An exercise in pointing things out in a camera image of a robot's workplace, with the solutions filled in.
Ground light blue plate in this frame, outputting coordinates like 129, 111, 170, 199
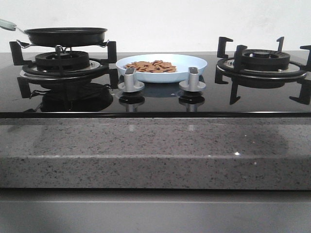
116, 53, 207, 83

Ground brown meat pieces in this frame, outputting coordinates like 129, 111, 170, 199
124, 60, 177, 73

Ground black frying pan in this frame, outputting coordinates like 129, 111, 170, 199
0, 19, 107, 47

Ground left silver stove knob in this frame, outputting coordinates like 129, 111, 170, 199
118, 67, 145, 93

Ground silver stove knob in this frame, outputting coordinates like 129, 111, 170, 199
179, 67, 206, 92
118, 67, 145, 93

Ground right silver stove knob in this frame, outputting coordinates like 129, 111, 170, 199
179, 67, 206, 92

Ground black glass gas cooktop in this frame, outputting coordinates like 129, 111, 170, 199
0, 52, 311, 118

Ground left burner with grate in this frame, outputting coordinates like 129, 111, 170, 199
10, 40, 117, 83

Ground burner with grate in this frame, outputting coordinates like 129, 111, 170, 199
10, 40, 117, 83
214, 36, 311, 104

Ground right burner with grate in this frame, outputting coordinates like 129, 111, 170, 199
214, 36, 311, 104

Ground grey cabinet front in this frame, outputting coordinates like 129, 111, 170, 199
0, 189, 311, 233

